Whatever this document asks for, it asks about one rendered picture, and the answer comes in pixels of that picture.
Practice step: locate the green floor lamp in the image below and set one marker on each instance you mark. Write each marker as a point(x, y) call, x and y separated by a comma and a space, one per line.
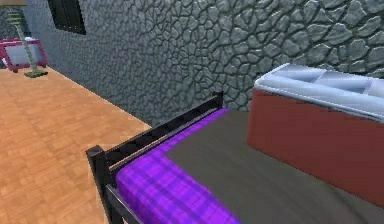
point(25, 43)

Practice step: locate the black frame bed purple blanket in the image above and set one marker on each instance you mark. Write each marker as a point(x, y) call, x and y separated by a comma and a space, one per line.
point(200, 173)

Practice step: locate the pink frame bed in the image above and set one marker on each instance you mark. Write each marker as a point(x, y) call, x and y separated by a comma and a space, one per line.
point(15, 55)

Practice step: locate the red box white top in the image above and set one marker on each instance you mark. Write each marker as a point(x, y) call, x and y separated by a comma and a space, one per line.
point(316, 140)

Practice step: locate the dark window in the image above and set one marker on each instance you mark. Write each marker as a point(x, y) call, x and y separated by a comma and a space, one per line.
point(67, 15)

